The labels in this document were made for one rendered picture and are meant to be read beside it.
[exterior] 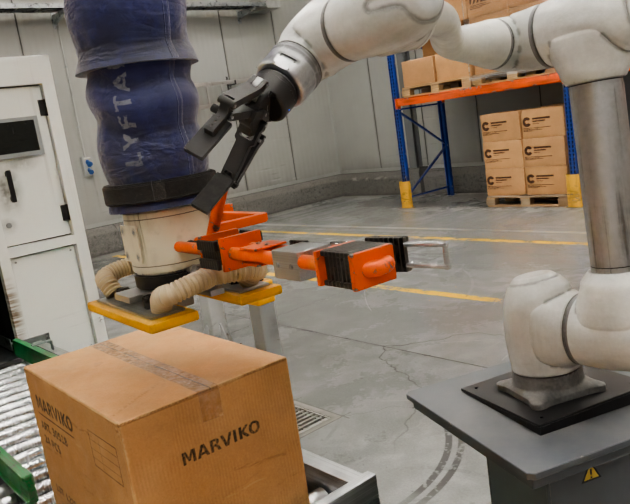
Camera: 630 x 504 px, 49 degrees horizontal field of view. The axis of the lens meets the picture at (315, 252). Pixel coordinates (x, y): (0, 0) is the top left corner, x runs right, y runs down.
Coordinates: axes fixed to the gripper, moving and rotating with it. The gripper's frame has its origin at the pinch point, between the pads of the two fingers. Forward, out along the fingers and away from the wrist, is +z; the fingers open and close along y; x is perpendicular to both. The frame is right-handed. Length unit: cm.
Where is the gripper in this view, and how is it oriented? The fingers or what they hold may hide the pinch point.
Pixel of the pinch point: (200, 178)
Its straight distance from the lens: 99.8
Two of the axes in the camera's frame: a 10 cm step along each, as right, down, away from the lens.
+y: 0.9, -4.8, -8.7
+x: 8.6, 4.8, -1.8
